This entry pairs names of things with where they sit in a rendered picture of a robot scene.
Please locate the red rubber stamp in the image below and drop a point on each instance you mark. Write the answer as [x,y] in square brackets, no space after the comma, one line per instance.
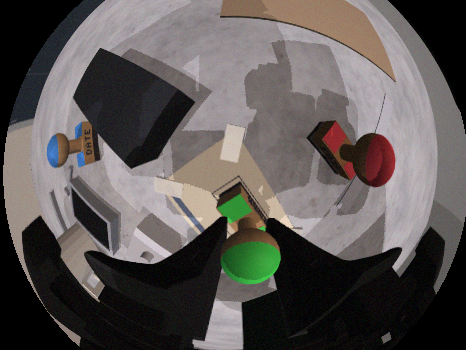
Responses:
[372,158]

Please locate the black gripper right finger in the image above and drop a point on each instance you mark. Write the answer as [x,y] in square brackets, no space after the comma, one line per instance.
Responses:
[311,282]

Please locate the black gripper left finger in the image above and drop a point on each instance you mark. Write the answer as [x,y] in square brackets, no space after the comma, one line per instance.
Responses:
[183,285]

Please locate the beige card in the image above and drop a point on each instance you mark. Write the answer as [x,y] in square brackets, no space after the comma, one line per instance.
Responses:
[196,187]

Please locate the blue and brown rubber stamp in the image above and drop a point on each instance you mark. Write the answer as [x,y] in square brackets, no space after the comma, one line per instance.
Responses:
[85,144]

